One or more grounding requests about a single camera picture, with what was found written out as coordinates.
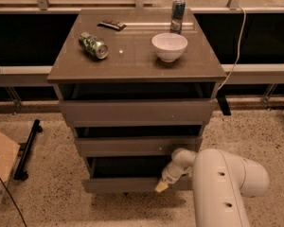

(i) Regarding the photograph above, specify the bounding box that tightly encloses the grey drawer cabinet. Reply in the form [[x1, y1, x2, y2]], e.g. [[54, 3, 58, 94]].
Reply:
[[46, 9, 228, 185]]

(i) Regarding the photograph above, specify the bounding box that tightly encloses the black metal bar stand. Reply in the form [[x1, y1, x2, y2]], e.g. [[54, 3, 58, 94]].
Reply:
[[14, 119, 43, 181]]

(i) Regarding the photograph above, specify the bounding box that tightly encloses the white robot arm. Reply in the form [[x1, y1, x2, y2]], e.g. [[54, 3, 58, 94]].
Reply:
[[155, 148, 269, 227]]

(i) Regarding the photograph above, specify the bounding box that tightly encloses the green soda can lying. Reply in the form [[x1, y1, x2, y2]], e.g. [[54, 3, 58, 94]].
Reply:
[[79, 32, 108, 60]]

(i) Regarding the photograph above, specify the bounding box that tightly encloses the blue tall can upright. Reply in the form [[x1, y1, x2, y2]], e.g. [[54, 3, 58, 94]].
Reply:
[[170, 0, 186, 34]]

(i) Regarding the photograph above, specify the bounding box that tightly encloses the dark snack bar wrapper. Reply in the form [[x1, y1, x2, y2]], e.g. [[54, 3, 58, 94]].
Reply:
[[98, 20, 126, 31]]

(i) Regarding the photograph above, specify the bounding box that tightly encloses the cardboard box left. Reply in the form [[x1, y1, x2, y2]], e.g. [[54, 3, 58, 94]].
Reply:
[[0, 131, 20, 203]]

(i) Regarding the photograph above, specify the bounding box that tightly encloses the black cable on floor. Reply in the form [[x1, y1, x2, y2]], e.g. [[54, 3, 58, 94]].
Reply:
[[0, 163, 28, 227]]

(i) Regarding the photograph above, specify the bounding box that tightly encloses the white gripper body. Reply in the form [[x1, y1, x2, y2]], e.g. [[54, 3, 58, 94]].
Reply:
[[162, 162, 192, 184]]

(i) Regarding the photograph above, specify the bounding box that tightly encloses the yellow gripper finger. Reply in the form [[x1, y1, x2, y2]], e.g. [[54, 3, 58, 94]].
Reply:
[[155, 180, 169, 193]]

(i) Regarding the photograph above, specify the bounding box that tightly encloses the grey middle drawer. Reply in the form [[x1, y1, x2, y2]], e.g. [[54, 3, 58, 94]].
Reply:
[[75, 136, 203, 157]]

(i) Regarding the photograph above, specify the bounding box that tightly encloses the white cable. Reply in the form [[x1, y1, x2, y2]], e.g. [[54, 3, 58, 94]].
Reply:
[[217, 7, 247, 92]]

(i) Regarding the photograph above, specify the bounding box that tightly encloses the white ceramic bowl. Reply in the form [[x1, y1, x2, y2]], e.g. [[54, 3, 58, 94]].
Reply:
[[151, 33, 188, 62]]

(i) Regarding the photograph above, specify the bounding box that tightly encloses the grey top drawer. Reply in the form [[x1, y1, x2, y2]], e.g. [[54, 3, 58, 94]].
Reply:
[[59, 99, 216, 127]]

